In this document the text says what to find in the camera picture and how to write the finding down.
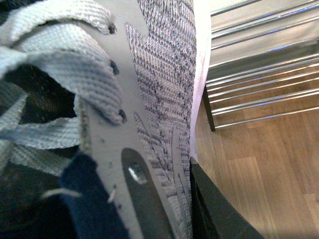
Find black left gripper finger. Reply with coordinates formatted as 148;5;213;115
190;157;263;239

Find black metal shoe rack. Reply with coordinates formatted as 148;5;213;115
203;0;319;130

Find grey knit sneaker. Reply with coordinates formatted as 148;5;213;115
0;0;210;239

